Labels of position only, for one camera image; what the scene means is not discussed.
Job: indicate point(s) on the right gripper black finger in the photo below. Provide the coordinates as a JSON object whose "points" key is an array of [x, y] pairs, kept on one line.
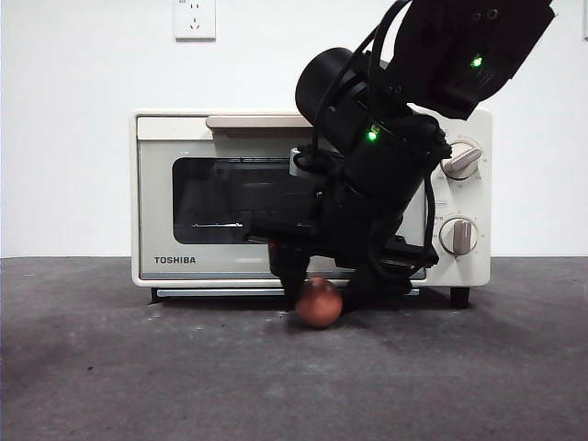
{"points": [[372, 289], [289, 266]]}

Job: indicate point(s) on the brown egg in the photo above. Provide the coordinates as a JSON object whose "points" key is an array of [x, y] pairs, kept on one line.
{"points": [[319, 304]]}

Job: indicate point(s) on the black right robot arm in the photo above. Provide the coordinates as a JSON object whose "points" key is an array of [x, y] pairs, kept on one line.
{"points": [[399, 170]]}

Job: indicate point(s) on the silver crumb tray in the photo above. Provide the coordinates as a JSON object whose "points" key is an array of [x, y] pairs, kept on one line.
{"points": [[206, 292]]}

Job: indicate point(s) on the black oven foot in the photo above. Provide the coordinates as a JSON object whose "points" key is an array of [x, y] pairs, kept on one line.
{"points": [[460, 297], [154, 295]]}

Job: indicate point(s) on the beige oven knob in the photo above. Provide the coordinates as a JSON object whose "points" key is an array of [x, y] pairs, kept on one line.
{"points": [[464, 163], [458, 236]]}

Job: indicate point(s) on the cream Toshiba toaster oven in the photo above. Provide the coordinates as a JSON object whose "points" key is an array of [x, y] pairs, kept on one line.
{"points": [[478, 275]]}

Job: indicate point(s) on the pale grey right camera box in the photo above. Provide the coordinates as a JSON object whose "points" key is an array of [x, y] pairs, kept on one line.
{"points": [[299, 163]]}

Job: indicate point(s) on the white wall socket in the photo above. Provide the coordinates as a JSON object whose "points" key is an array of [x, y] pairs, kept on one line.
{"points": [[195, 20]]}

